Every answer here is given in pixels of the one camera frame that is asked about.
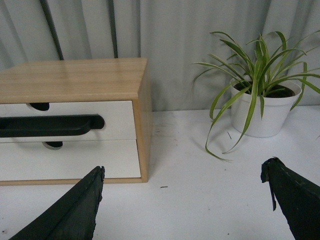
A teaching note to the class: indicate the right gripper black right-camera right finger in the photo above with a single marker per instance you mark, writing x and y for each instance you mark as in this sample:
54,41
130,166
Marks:
298,198

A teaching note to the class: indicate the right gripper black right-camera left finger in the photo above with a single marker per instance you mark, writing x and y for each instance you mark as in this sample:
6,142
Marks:
73,216

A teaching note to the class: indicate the black drawer handle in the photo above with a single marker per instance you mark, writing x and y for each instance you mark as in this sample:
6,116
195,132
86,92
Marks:
50,126

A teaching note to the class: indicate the white drawer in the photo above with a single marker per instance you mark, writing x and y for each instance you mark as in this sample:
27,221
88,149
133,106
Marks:
33,161
118,117

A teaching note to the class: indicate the wooden drawer cabinet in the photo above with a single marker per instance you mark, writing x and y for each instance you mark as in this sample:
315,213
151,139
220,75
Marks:
97,80

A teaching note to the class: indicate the white plant pot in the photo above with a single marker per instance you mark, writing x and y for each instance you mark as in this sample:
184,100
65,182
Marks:
274,114

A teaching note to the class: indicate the green spider plant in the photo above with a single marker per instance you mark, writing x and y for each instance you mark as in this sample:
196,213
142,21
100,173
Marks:
260,76

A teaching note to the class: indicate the grey curtain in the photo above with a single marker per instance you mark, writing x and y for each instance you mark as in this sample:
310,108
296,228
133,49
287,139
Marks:
174,35

